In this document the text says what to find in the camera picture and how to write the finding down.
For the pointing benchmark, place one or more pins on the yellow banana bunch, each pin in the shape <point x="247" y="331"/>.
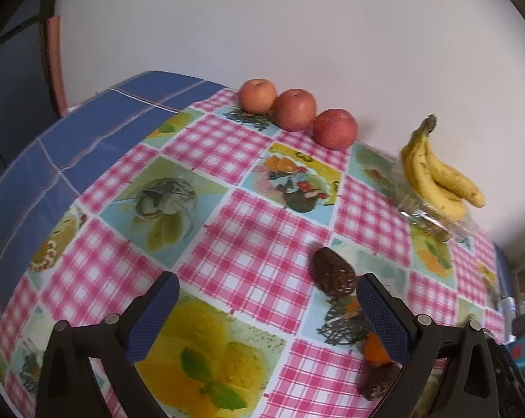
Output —
<point x="432" y="183"/>

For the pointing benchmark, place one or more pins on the red apple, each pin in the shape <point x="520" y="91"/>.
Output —
<point x="294" y="109"/>
<point x="335" y="129"/>

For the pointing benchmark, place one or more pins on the orange tangerine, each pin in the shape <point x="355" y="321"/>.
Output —
<point x="373" y="348"/>

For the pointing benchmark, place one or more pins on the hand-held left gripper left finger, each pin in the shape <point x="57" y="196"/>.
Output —
<point x="153" y="313"/>

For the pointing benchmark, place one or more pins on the white plastic object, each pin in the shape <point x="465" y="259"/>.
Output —
<point x="508" y="318"/>

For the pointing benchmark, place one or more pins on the pink checked printed tablecloth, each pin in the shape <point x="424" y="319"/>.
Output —
<point x="245" y="235"/>

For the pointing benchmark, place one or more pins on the pink board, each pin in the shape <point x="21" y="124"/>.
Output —
<point x="56" y="65"/>

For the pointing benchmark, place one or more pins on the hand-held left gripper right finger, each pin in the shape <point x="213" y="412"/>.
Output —
<point x="382" y="313"/>

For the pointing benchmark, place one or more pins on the dark wrinkled passion fruit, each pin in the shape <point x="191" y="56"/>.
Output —
<point x="378" y="381"/>
<point x="332" y="272"/>

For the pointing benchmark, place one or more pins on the clear plastic cookie container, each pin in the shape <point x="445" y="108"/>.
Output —
<point x="436" y="226"/>

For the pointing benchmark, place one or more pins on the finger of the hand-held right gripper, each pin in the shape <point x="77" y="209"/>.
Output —
<point x="510" y="383"/>

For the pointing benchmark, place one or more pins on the pale orange apple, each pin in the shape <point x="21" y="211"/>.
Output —
<point x="257" y="95"/>

